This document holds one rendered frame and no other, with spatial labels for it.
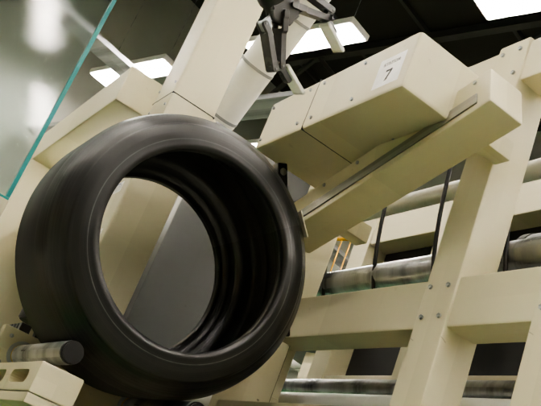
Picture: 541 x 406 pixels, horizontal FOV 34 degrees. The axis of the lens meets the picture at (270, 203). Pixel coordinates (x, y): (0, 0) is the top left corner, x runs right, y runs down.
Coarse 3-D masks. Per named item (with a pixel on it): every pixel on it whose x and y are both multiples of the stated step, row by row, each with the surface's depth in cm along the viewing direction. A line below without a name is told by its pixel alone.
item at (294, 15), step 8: (264, 0) 162; (272, 0) 162; (280, 0) 162; (288, 0) 166; (296, 0) 167; (264, 8) 164; (272, 8) 164; (280, 8) 165; (288, 8) 166; (272, 16) 164; (280, 16) 165; (296, 16) 167; (280, 24) 166; (288, 24) 166
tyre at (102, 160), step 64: (128, 128) 177; (192, 128) 182; (64, 192) 168; (192, 192) 211; (256, 192) 204; (64, 256) 164; (256, 256) 211; (64, 320) 165; (256, 320) 203; (128, 384) 170; (192, 384) 173
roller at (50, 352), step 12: (24, 348) 182; (36, 348) 174; (48, 348) 167; (60, 348) 161; (72, 348) 161; (12, 360) 188; (24, 360) 180; (36, 360) 173; (48, 360) 167; (60, 360) 161; (72, 360) 161
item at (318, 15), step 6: (294, 6) 166; (300, 6) 167; (306, 6) 168; (300, 12) 169; (306, 12) 169; (312, 12) 170; (318, 12) 171; (312, 18) 173; (318, 18) 172; (324, 18) 172; (330, 18) 173
